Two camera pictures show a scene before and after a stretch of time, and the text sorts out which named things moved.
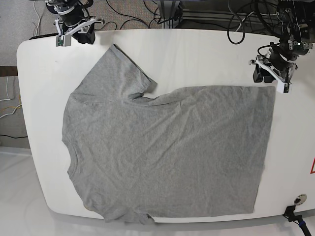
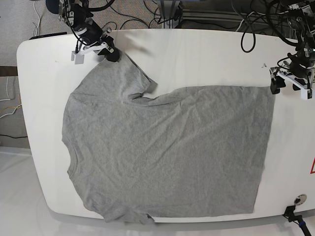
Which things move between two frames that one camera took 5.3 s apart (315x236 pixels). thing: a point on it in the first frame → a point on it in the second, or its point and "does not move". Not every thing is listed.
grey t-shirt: x=195 y=151 does not move
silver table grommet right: x=300 y=199 does not move
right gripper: x=278 y=64 → x=301 y=72
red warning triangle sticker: x=312 y=170 does not move
